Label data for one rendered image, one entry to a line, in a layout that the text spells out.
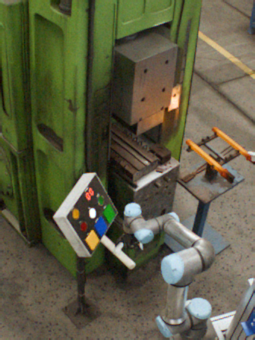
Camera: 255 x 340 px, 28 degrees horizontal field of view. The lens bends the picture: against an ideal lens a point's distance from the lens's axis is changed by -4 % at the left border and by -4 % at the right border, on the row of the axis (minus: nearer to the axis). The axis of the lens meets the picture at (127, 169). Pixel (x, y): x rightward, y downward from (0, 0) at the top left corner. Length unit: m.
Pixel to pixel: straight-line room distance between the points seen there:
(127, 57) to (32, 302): 1.88
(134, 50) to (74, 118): 0.46
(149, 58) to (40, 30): 0.60
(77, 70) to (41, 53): 0.38
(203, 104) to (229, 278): 2.09
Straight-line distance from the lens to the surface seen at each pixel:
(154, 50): 2.65
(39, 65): 2.86
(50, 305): 3.64
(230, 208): 4.32
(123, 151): 3.18
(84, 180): 2.72
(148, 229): 2.41
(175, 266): 2.06
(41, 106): 3.02
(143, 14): 2.65
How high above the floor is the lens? 3.12
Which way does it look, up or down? 44 degrees down
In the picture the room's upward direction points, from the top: 5 degrees clockwise
